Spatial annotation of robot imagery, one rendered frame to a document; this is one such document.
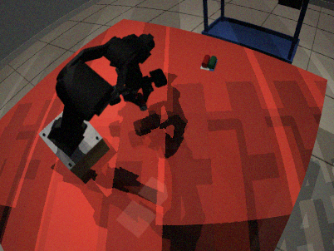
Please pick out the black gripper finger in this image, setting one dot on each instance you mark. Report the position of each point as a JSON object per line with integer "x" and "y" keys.
{"x": 146, "y": 93}
{"x": 131, "y": 99}

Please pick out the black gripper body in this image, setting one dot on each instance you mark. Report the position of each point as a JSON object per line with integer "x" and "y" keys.
{"x": 137, "y": 81}

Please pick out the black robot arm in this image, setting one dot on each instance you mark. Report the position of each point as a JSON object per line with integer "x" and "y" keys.
{"x": 84, "y": 93}

